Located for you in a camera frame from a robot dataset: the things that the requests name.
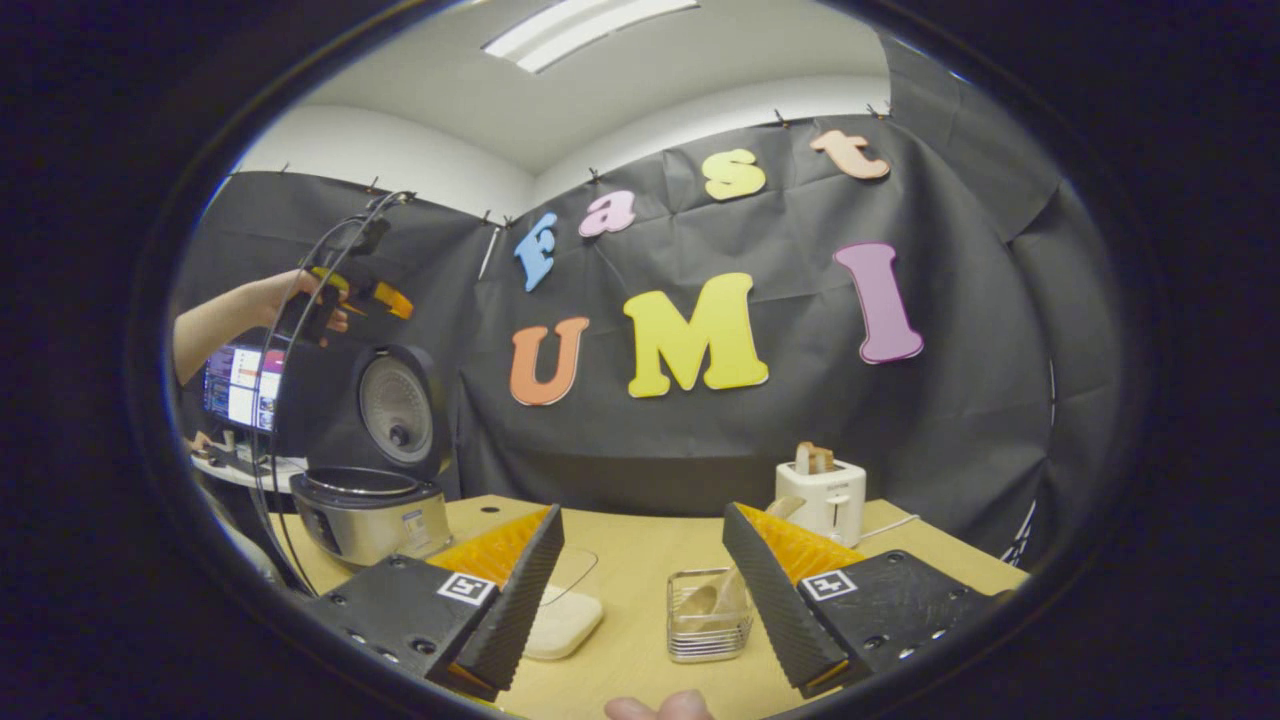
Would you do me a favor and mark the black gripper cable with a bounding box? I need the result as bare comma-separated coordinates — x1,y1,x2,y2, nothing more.
248,190,416,591

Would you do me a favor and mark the ceiling light panel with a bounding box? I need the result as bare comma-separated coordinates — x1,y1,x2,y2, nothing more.
482,0,701,74

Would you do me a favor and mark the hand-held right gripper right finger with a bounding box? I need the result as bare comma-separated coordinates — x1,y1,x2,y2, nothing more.
722,502,1016,701

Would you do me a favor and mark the clear plastic tray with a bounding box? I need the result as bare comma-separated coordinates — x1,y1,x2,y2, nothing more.
520,545,606,661

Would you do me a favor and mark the white rice heap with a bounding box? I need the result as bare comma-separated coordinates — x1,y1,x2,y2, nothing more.
525,590,604,659

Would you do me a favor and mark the white toaster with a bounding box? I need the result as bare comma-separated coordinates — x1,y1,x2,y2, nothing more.
775,458,868,549

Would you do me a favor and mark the wooden spoon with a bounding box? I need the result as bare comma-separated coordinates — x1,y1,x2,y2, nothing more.
675,495,806,631

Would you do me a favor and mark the white side desk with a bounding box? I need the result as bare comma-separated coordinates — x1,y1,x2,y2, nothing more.
190,450,306,493

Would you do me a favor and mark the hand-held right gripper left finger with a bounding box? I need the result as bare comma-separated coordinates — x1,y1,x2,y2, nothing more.
305,503,566,701

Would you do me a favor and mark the silver black rice cooker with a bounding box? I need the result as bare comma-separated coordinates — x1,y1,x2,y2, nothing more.
288,343,456,569

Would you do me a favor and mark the computer monitor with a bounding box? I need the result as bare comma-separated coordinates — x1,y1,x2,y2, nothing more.
200,343,286,433

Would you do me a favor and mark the clear chopstick holder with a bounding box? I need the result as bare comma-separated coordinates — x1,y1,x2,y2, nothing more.
666,568,756,663

